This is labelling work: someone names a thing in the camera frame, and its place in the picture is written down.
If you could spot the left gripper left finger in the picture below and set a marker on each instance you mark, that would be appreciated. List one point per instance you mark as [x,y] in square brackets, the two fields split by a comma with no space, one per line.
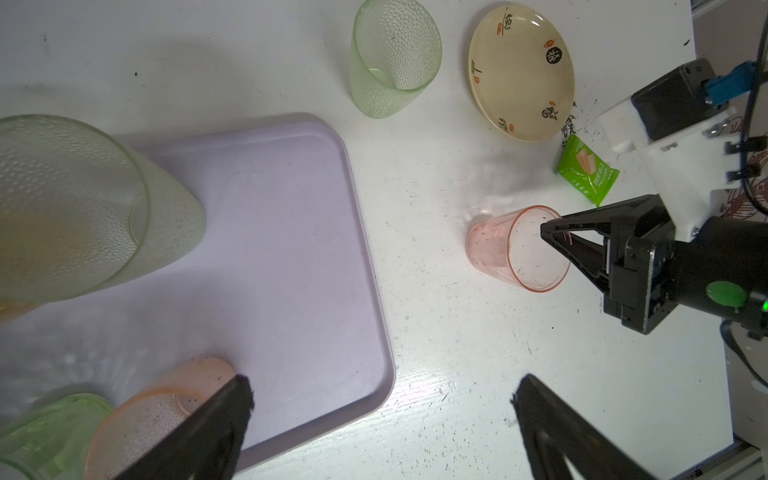
[207,445]

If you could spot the cream small plate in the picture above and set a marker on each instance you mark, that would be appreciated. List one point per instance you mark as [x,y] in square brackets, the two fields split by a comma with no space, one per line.
[521,74]

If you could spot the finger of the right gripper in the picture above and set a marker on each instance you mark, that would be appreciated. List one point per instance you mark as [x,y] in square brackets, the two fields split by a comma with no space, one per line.
[583,238]

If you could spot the pink glass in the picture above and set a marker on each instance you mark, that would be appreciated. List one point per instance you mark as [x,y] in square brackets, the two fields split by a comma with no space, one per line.
[510,248]
[152,414]

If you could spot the pink glass front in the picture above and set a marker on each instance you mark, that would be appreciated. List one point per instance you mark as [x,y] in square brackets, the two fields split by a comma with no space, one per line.
[510,248]

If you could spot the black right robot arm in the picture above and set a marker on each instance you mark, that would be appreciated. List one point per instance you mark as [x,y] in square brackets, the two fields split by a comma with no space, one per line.
[722,271]

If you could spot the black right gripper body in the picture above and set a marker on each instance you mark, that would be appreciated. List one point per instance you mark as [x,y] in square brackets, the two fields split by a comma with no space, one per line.
[638,249]

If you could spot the lilac plastic tray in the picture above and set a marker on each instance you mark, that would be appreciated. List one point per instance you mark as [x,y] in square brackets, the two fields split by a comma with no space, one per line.
[281,287]

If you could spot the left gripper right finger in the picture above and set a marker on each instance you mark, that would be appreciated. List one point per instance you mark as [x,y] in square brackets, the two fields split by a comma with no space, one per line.
[556,437]

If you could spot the bright green glass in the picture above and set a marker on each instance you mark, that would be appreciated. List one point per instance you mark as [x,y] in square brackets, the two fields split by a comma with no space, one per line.
[51,442]

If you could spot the pale green large glass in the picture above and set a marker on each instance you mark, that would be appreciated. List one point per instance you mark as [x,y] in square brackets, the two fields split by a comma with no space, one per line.
[81,212]

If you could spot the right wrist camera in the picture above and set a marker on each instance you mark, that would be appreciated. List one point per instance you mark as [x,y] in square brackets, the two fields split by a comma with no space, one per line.
[680,126]

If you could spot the green snack packet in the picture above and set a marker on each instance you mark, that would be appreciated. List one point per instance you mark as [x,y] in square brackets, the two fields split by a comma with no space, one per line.
[586,171]

